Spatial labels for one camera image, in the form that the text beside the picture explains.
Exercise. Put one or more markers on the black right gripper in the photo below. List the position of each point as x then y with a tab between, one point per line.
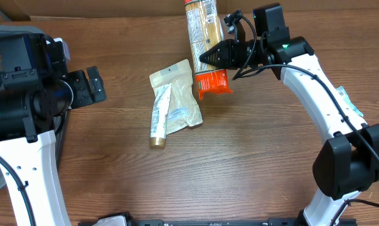
230	53

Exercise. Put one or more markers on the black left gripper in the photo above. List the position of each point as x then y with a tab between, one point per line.
83	88

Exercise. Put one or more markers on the orange spaghetti pack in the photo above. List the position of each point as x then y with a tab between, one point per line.
205	31

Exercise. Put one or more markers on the beige paper pouch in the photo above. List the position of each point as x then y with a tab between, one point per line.
184	110

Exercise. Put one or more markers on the white cream tube gold cap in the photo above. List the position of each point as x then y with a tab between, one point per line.
160	117

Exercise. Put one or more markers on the teal wet wipes pack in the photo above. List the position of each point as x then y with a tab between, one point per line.
347	100

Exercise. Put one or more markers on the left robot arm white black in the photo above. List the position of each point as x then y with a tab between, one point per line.
35	88

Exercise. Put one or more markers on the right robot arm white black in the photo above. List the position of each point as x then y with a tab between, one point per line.
348	162

